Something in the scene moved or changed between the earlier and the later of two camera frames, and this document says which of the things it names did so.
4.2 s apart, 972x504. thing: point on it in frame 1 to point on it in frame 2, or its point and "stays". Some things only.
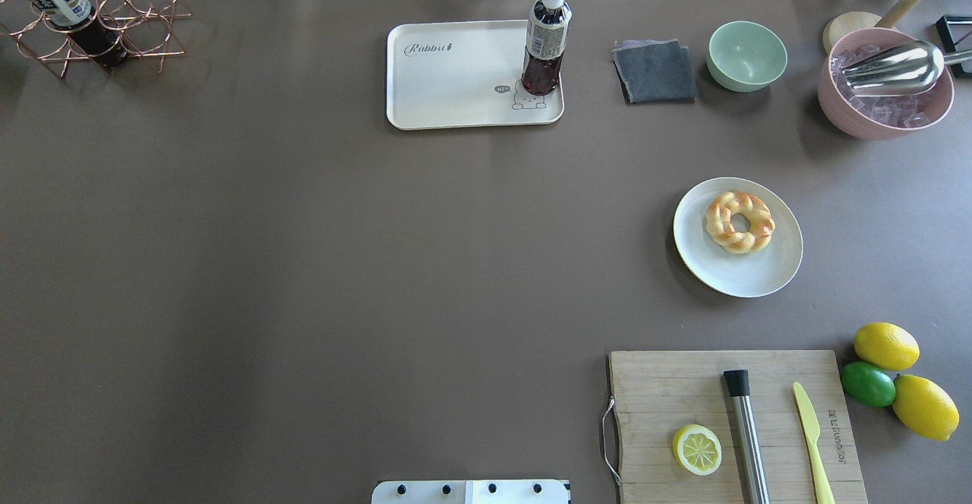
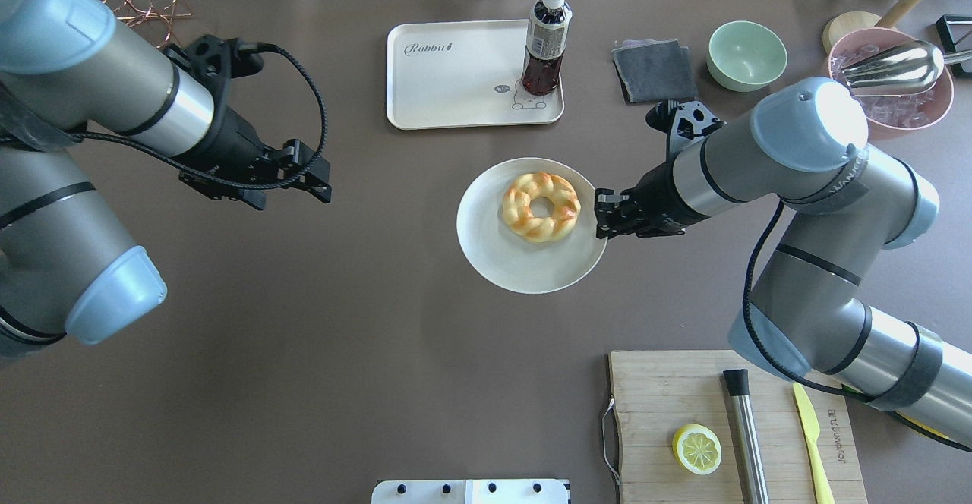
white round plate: x=740 y=236 to x=508 y=261
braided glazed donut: x=719 y=226 to x=515 y=212
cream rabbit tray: x=459 y=74 stays
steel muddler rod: x=737 y=383 stays
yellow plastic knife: x=812 y=430 stays
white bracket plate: x=470 y=492 stays
